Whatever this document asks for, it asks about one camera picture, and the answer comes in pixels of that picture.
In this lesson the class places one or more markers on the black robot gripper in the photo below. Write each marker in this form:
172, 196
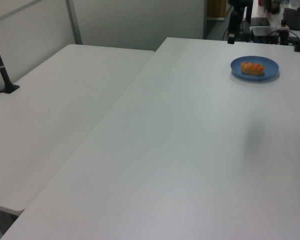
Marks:
234, 22

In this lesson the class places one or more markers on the orange glazed bread loaf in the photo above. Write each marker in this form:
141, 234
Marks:
252, 68

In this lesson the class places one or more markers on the grey electronics box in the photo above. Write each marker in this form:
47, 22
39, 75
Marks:
263, 32

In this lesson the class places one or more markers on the yellow wooden door panel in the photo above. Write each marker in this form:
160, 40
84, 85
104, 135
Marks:
216, 8

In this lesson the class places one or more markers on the round blue plate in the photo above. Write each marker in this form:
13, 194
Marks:
270, 66

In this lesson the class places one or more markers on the dark grey box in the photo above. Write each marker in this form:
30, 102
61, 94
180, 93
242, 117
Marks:
292, 18

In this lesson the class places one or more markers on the black camera stand pole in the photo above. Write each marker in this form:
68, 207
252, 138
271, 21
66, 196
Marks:
0, 67

